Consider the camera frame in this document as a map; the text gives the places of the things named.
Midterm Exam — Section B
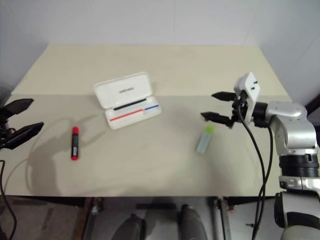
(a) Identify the black table crossbar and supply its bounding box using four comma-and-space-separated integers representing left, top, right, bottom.
135, 203, 176, 211

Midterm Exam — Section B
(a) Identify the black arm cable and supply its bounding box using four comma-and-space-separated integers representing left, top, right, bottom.
236, 98, 274, 240
0, 159, 17, 240

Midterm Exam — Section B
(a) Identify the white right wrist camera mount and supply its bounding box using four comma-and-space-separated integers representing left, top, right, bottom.
233, 72, 262, 125

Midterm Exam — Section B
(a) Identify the red and black marker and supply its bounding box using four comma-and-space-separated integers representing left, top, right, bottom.
70, 126, 81, 161

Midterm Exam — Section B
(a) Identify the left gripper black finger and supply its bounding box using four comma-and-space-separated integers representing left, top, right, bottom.
0, 98, 35, 117
0, 122, 45, 151

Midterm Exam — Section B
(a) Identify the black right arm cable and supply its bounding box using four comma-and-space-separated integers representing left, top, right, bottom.
236, 98, 274, 240

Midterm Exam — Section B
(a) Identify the white plastic pencil case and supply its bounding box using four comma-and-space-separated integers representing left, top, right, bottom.
93, 71, 162, 131

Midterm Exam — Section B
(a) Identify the clear lead box green cap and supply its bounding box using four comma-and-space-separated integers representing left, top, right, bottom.
195, 125, 217, 154

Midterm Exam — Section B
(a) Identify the black pen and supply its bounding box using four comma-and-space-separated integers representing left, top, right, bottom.
113, 97, 147, 112

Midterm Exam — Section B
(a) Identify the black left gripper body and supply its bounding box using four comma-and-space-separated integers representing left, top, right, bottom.
0, 115, 9, 145

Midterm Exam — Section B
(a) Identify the red pen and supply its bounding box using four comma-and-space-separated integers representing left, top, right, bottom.
109, 108, 145, 122

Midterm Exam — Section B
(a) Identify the metal table leg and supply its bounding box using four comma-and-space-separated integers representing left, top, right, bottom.
81, 196, 104, 240
211, 196, 232, 240

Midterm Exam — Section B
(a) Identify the dark rounded shape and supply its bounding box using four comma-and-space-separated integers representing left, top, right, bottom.
176, 204, 209, 240
114, 213, 147, 240

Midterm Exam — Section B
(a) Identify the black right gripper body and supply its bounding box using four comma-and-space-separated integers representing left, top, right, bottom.
229, 90, 251, 130

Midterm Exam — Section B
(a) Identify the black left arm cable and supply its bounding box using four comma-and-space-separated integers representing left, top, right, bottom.
0, 159, 17, 240

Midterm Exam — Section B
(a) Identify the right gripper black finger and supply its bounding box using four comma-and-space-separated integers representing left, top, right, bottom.
200, 111, 232, 127
211, 91, 236, 102

